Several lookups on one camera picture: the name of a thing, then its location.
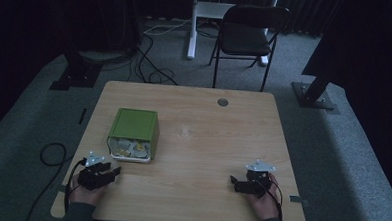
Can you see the person's left hand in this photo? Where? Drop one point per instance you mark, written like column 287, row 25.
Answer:
column 85, row 194

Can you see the black stand with base plate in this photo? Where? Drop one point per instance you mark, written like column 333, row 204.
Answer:
column 77, row 75

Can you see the black folding chair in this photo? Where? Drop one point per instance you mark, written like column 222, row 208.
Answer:
column 245, row 39

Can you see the black floor strip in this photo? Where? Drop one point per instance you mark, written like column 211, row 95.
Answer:
column 82, row 116

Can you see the pile of paper scraps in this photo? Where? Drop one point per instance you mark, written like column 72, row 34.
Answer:
column 129, row 148

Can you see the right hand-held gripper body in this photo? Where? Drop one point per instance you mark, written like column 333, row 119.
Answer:
column 257, row 183

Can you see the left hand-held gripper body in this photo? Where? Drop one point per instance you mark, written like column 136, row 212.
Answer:
column 92, row 179

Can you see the black slanted stand with base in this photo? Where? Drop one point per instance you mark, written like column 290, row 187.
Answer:
column 313, row 94

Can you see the green desktop bin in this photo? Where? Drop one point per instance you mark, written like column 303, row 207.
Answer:
column 135, row 126

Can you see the person's right hand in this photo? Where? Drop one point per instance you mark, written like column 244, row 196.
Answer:
column 265, row 205

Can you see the grey tape strip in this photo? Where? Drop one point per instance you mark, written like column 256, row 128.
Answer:
column 298, row 199

